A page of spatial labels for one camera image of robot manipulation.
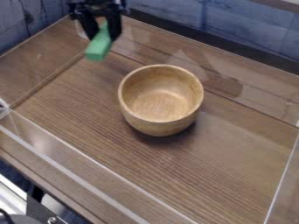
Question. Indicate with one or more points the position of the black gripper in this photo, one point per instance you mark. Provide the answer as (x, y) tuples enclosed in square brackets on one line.
[(99, 7)]

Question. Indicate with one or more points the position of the black metal bracket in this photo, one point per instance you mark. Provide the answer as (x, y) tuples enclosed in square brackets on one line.
[(50, 208)]

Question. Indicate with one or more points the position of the green rectangular block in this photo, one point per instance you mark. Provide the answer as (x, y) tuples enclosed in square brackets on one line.
[(99, 45)]

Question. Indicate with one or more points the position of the clear acrylic enclosure wall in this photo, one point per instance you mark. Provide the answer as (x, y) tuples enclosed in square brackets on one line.
[(103, 196)]

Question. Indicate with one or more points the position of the wooden bowl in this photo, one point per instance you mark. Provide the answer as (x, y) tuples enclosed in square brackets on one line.
[(161, 97)]

